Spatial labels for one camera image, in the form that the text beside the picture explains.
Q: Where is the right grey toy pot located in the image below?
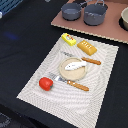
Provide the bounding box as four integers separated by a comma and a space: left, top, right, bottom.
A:
84, 0, 107, 26

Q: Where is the grey toy pot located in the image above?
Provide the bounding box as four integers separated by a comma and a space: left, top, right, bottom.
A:
61, 2, 87, 21
84, 0, 107, 26

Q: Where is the left grey toy pot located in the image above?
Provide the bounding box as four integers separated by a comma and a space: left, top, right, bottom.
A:
61, 2, 87, 21

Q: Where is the fork with wooden handle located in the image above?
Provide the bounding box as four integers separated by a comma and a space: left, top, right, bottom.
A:
48, 73, 89, 91

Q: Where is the beige bowl at edge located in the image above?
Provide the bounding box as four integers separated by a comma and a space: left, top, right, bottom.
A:
121, 7, 128, 30

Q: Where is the red toy tomato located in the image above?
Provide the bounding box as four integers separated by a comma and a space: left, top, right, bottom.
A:
39, 77, 53, 91

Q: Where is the woven beige placemat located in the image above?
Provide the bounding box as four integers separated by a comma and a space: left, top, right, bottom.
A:
18, 38, 118, 128

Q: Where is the round wooden plate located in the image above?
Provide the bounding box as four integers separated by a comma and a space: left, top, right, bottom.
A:
59, 57, 86, 81

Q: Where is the yellow butter box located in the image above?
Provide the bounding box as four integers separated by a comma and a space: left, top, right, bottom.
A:
62, 33, 76, 46

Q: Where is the toy bread loaf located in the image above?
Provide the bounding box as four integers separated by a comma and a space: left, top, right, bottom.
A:
77, 40, 97, 56

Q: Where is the knife with wooden handle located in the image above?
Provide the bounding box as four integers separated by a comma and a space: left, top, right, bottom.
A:
61, 51, 101, 65

